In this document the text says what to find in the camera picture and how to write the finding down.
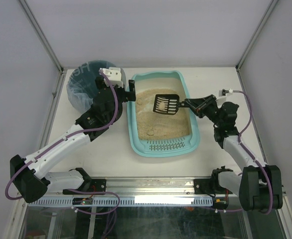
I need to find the black litter scoop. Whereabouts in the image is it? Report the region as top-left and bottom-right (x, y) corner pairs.
(152, 94), (185, 116)

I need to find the teal litter box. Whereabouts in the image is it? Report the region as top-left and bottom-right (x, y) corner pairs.
(127, 71), (200, 157)

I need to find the beige litter clump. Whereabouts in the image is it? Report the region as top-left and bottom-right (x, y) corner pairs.
(156, 102), (167, 112)

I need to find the translucent blue bin liner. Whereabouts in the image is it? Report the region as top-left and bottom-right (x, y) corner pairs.
(66, 60), (115, 114)

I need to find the black trash bin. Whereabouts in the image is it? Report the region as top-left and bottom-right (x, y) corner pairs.
(67, 59), (125, 127)

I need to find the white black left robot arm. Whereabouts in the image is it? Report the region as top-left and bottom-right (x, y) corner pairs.
(9, 76), (136, 203)

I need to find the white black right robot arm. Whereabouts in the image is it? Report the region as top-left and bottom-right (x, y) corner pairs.
(182, 95), (283, 214)

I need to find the beige cat litter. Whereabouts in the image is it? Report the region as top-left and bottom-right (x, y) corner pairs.
(135, 89), (191, 140)

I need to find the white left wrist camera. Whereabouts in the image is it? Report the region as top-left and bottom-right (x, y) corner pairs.
(99, 67), (124, 88)

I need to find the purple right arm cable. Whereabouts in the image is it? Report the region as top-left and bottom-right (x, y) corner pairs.
(233, 90), (274, 215)

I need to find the white slotted cable duct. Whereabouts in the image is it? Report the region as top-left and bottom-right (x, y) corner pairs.
(30, 196), (213, 208)

